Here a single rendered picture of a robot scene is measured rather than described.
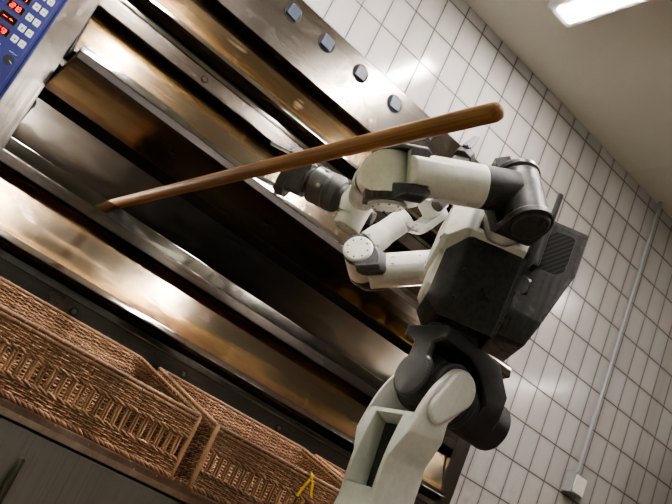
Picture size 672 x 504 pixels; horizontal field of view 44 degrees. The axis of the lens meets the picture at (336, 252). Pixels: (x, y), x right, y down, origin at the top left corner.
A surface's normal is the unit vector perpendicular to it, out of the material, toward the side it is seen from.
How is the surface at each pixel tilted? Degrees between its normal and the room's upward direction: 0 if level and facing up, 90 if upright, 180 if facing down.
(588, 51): 180
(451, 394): 90
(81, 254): 70
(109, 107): 168
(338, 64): 90
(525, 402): 90
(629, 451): 90
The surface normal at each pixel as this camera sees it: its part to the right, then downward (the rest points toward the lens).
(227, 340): 0.69, -0.35
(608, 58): -0.40, 0.85
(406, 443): 0.44, 0.35
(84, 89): -0.26, 0.82
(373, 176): -0.64, -0.21
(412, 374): -0.70, -0.52
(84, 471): 0.59, -0.06
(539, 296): 0.09, -0.34
